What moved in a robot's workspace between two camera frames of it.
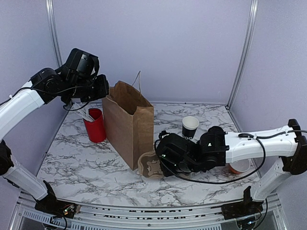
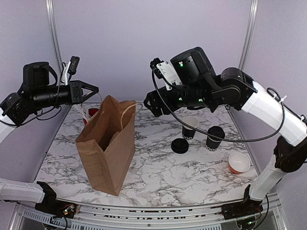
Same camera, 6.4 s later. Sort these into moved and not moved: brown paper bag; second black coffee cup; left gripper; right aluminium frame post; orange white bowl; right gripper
Moved: right gripper; left gripper; brown paper bag
Not moved: right aluminium frame post; second black coffee cup; orange white bowl
